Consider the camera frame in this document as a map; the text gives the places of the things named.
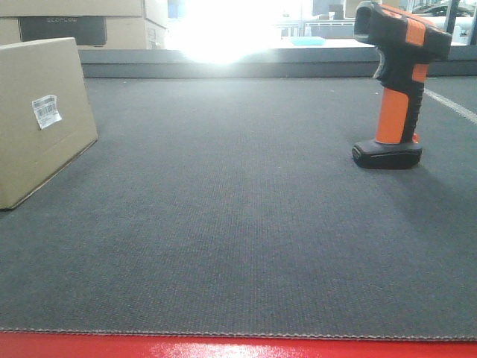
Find brown cardboard package box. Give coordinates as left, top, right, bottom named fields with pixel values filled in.
left=1, top=37, right=98, bottom=210

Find orange black barcode scanner gun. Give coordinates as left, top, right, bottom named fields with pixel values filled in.
left=352, top=1, right=452, bottom=169

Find dark grey fabric mat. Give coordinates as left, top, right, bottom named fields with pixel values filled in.
left=1, top=78, right=476, bottom=340

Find teal tray in background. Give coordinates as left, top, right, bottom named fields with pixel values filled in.
left=290, top=37, right=326, bottom=47

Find white barcode label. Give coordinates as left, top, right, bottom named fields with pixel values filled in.
left=32, top=95, right=62, bottom=130

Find large stacked cardboard boxes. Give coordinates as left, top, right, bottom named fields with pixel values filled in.
left=1, top=0, right=168, bottom=49

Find red metal table frame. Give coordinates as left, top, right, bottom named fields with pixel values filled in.
left=1, top=332, right=476, bottom=357

